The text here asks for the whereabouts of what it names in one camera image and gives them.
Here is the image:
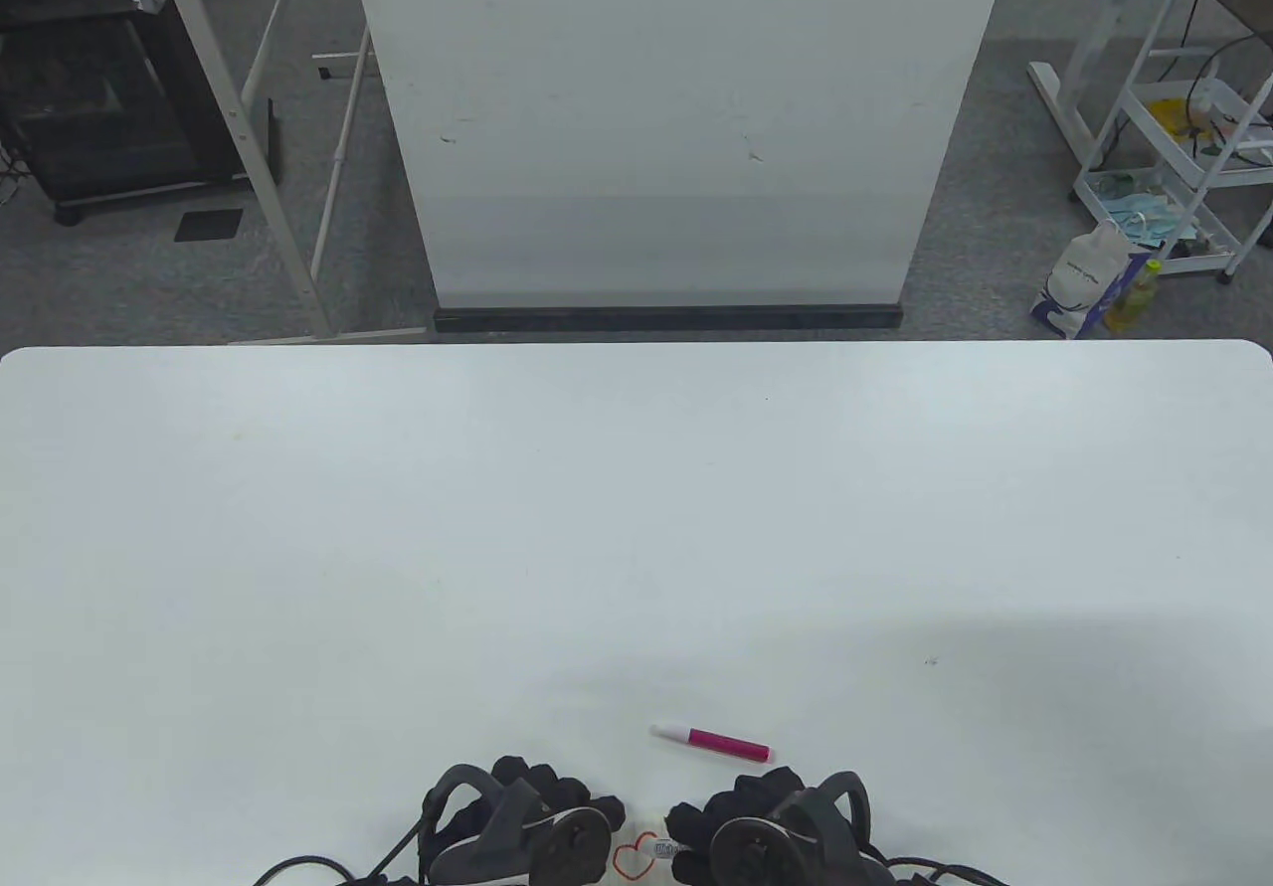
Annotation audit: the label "yellow item on cart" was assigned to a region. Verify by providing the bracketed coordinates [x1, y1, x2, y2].
[1148, 97, 1220, 144]

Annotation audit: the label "person's left hand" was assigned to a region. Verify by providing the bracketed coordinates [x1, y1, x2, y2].
[490, 754, 627, 838]

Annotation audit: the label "white tube stand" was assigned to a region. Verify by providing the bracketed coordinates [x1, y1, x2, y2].
[242, 0, 377, 282]

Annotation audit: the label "white stand foot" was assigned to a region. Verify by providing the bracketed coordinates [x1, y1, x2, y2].
[1026, 0, 1146, 172]

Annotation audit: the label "pink glitter glue pen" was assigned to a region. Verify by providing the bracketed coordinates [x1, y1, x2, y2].
[649, 722, 774, 766]

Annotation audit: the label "white plastic bag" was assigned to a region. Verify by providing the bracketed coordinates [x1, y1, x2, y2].
[1029, 219, 1136, 341]

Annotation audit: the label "blue face masks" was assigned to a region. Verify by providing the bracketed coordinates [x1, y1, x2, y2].
[1093, 191, 1200, 242]

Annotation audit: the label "black cabinet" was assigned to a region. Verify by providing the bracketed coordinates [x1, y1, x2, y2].
[0, 0, 282, 228]

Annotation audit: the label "yellow bottle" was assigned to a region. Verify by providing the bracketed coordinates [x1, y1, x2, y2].
[1105, 259, 1164, 336]

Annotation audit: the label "white utility cart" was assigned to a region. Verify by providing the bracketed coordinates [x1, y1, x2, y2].
[1071, 0, 1273, 286]

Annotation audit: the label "black floor mat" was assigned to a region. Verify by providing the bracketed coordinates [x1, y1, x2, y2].
[174, 208, 245, 244]

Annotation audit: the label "lined paper with heart outline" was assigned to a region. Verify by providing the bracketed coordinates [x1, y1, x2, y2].
[605, 814, 689, 886]

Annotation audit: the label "black right tracker cable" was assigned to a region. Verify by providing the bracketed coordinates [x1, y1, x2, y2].
[883, 854, 1007, 886]

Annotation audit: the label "black board base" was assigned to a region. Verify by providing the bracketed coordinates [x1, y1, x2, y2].
[433, 304, 905, 334]

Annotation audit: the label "person's right hand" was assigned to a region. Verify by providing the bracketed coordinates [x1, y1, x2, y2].
[663, 766, 807, 885]

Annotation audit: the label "black tracker cable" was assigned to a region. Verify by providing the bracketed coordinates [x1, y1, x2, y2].
[883, 854, 1007, 886]
[252, 816, 431, 886]

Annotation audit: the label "black left tracker cable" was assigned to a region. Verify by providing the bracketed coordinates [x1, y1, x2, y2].
[252, 816, 431, 886]

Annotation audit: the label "white metal frame stand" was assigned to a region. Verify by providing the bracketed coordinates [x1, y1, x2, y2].
[146, 0, 430, 346]

